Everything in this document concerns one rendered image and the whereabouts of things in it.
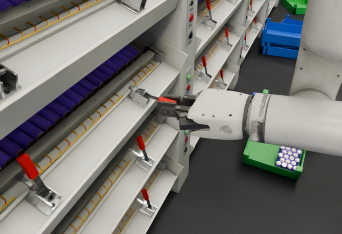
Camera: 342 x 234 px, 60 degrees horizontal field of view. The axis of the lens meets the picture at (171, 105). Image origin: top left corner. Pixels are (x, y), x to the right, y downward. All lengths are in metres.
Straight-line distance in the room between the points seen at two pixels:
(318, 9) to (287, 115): 0.16
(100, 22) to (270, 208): 0.82
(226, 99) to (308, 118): 0.14
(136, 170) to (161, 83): 0.22
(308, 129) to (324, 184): 0.73
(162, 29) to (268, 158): 0.69
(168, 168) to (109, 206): 0.35
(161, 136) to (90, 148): 0.32
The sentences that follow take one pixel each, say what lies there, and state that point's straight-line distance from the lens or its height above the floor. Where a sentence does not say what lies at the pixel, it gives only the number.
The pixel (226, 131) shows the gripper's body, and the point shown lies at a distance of 0.52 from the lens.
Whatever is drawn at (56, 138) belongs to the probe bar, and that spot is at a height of 0.53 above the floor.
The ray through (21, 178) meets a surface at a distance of 0.47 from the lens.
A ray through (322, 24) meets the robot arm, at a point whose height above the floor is 0.71.
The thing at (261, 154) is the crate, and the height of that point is 0.02.
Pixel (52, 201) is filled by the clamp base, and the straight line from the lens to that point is 0.47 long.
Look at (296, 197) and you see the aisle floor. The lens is 1.13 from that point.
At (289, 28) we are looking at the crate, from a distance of 2.09.
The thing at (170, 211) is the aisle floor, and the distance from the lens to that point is 1.02.
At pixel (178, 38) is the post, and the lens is 0.69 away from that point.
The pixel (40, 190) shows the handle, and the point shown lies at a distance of 0.44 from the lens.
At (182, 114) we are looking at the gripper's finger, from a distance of 0.53.
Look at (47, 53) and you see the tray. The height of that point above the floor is 0.69.
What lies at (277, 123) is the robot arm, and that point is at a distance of 0.49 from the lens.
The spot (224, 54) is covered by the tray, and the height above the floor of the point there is 0.29.
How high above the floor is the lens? 0.85
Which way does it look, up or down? 37 degrees down
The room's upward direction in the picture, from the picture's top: straight up
